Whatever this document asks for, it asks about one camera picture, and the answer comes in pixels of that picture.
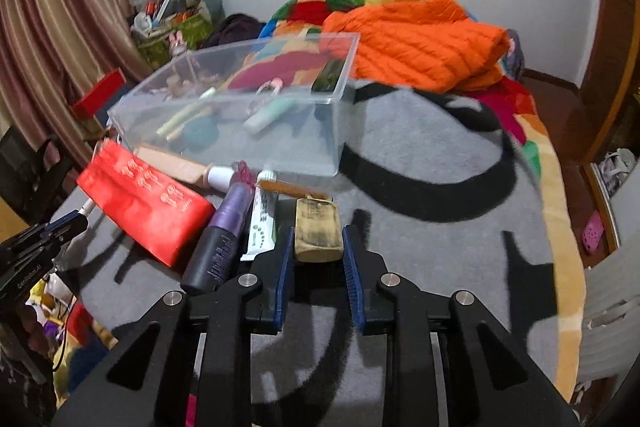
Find purple black spray bottle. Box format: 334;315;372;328
180;182;254;296

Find white toothpaste tube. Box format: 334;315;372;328
240;186;278;262

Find white pen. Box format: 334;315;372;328
51;197;98;273

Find red foil pouch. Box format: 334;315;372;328
77;139;215;273

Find beige cream tube white cap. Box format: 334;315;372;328
134;144;234;193

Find light green slim tube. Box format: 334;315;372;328
156;88;217;138

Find mint green tube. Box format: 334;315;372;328
243;98;295;134

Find pink white braided rope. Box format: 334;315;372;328
246;77;284;116

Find green spray bottle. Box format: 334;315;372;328
311;58;345;93

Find red flat box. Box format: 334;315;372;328
70;68;126;120

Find grey black blanket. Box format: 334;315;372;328
53;82;576;426

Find pink croc shoe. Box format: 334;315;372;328
582;210;604;255

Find clear plastic storage bin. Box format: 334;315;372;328
108;32;359;176

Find striped brown curtain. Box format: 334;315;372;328
1;0;151;166

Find pink rabbit toy figure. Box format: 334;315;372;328
168;30;188;58

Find green bag of clutter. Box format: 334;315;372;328
130;0;214;69

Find white sneakers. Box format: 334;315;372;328
598;148;636;196

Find dark purple clothes pile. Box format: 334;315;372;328
198;13;266;49

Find orange puffer jacket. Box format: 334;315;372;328
322;0;510;94

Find colourful patchwork quilt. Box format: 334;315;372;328
49;0;587;427

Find wooden door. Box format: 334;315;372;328
579;0;639;164

